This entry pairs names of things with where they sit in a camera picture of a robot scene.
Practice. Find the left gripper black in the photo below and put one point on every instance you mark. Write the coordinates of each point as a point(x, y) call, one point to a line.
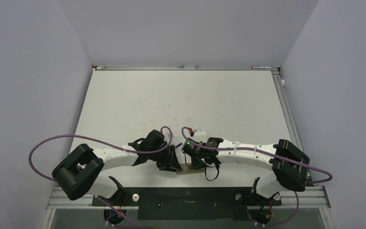
point(170, 161)

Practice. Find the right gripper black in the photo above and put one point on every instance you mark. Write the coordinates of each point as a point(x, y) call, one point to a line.
point(196, 163)

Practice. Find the white grey remote control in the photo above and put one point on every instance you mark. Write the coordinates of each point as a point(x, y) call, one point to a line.
point(186, 170)

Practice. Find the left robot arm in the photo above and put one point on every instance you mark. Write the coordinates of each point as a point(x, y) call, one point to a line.
point(79, 173)

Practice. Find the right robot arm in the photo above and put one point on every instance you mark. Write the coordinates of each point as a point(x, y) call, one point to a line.
point(284, 162)

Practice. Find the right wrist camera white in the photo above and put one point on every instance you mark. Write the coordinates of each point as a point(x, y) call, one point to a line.
point(199, 135)

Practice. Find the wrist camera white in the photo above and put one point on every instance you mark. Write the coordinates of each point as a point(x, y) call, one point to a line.
point(199, 135)
point(168, 136)

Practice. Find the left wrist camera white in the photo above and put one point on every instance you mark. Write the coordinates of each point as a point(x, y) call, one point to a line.
point(168, 136)

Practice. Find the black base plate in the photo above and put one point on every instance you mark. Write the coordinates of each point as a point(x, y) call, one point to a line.
point(193, 203)

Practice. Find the aluminium rail right edge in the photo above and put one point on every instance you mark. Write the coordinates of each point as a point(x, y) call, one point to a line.
point(314, 196)

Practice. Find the aluminium rail edge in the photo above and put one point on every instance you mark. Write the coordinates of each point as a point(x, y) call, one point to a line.
point(314, 196)
point(185, 68)

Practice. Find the aluminium rail back edge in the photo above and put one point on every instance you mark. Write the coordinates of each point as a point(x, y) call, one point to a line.
point(185, 68)

